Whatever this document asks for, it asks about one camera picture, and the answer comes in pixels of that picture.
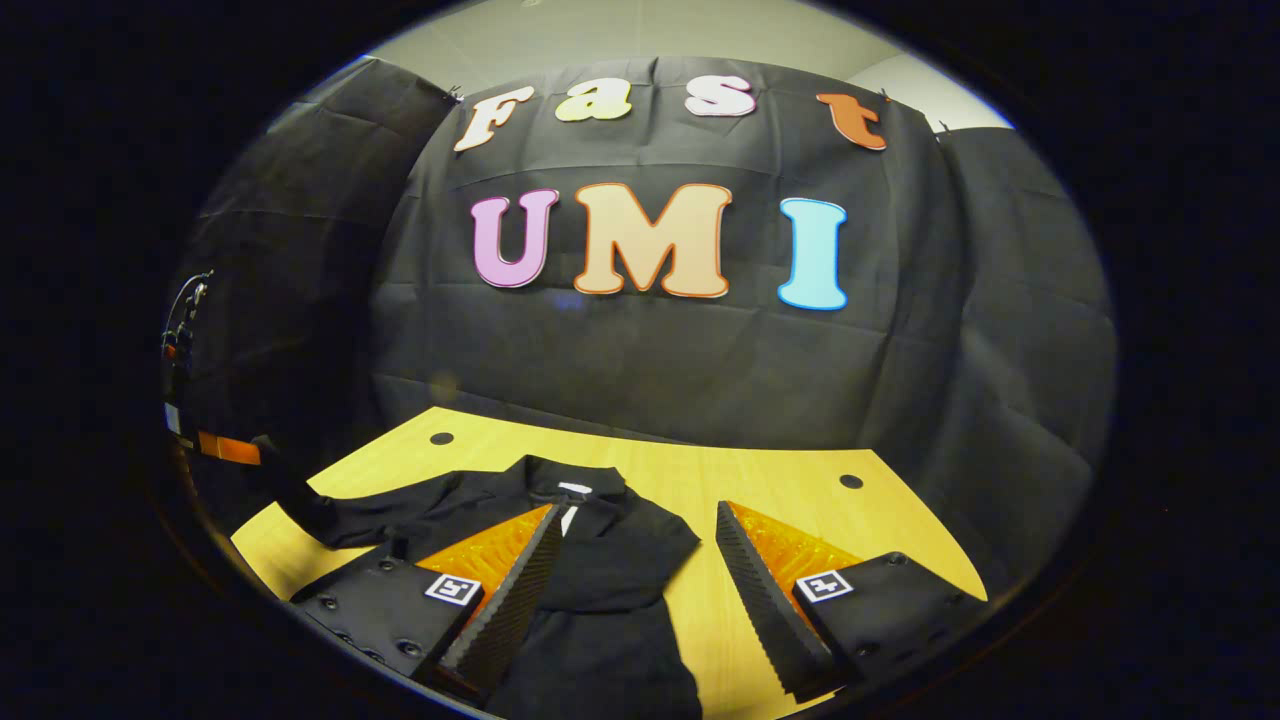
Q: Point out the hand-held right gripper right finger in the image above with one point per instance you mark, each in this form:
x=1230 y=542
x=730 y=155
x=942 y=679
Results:
x=765 y=610

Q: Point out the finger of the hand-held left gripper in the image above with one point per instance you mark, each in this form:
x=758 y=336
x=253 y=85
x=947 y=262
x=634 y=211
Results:
x=230 y=450

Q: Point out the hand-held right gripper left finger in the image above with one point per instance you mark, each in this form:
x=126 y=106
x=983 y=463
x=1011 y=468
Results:
x=515 y=600

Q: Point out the black buttoned jacket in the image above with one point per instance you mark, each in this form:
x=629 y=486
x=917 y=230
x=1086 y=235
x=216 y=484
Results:
x=610 y=560

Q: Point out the black backdrop cloth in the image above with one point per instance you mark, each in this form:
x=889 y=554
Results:
x=650 y=370

